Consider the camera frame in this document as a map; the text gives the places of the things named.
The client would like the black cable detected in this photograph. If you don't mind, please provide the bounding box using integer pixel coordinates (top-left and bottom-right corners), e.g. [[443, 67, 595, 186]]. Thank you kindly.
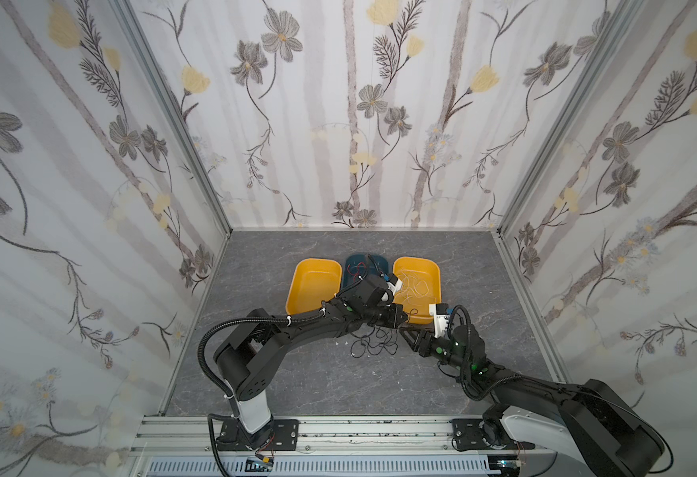
[[347, 306, 421, 360]]

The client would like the red cable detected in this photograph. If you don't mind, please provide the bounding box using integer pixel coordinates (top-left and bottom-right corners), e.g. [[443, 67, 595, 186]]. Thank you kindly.
[[347, 255, 388, 281]]

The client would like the white cable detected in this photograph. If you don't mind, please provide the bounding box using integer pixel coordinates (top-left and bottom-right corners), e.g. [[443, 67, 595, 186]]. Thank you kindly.
[[395, 269, 436, 305]]

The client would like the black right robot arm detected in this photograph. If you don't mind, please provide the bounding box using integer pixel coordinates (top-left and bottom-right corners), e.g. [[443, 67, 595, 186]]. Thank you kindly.
[[391, 305, 674, 476]]

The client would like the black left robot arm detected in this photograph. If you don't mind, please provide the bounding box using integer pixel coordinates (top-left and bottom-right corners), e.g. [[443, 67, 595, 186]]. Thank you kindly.
[[196, 274, 408, 442]]

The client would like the teal plastic bin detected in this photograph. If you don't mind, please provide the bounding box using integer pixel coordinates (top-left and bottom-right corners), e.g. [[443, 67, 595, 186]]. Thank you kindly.
[[338, 254, 391, 301]]

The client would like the right yellow plastic bin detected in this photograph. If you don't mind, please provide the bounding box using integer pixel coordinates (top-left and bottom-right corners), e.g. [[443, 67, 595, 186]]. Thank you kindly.
[[393, 256, 443, 325]]

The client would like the yellow plastic bin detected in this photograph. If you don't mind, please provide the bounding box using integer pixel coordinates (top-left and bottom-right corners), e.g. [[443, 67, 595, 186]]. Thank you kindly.
[[286, 258, 342, 315], [393, 256, 443, 325]]

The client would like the left yellow plastic bin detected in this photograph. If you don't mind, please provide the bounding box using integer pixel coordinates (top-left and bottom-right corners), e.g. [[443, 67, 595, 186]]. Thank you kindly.
[[286, 258, 342, 315]]

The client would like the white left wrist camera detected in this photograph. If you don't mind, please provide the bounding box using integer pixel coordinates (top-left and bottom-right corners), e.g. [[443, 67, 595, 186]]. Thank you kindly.
[[384, 273, 403, 294]]

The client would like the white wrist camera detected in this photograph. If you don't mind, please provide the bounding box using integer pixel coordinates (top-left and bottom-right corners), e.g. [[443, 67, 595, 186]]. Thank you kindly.
[[384, 273, 403, 294], [429, 303, 452, 338]]

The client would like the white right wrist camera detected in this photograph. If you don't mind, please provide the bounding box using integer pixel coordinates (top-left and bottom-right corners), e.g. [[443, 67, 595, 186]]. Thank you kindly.
[[429, 303, 452, 338]]

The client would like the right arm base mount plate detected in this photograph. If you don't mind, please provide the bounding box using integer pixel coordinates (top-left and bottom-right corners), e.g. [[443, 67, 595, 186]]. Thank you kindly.
[[452, 417, 535, 452]]

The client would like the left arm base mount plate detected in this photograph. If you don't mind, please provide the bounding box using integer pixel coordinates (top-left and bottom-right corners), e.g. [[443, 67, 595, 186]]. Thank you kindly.
[[213, 417, 300, 452]]

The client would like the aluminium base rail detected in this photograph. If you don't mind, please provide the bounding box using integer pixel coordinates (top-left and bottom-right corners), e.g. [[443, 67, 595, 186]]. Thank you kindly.
[[124, 417, 560, 476]]

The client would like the white perforated cable duct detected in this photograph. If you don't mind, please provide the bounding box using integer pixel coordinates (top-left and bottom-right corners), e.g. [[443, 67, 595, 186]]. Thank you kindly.
[[143, 455, 501, 476]]

